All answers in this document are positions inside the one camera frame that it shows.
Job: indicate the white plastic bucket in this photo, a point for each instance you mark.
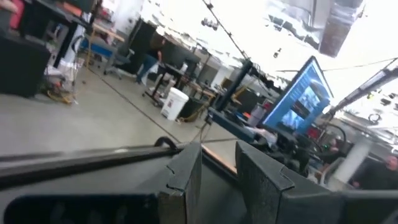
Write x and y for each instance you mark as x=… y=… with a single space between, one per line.
x=174 y=104

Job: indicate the black monitor pole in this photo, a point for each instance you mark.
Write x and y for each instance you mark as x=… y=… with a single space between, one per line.
x=234 y=84

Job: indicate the black cabinet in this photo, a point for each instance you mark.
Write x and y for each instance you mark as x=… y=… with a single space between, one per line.
x=21 y=62

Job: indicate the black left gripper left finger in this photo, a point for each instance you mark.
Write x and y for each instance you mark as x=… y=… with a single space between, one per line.
x=183 y=186

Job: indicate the blue screen monitor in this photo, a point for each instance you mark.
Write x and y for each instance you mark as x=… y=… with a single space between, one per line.
x=300 y=99

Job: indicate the grey office chair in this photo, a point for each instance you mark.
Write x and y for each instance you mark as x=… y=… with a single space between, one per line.
x=119 y=60

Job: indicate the black table mat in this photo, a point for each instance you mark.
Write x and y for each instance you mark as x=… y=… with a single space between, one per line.
x=109 y=184

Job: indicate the black aluminium table frame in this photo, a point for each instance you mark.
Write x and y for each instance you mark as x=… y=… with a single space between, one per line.
x=77 y=162

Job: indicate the person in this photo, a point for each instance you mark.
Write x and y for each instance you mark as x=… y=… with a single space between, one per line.
x=150 y=59
x=379 y=174

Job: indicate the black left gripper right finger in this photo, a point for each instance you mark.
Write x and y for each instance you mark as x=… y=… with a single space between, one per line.
x=261 y=186

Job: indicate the grey purple cup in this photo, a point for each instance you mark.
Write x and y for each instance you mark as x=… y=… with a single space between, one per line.
x=257 y=115

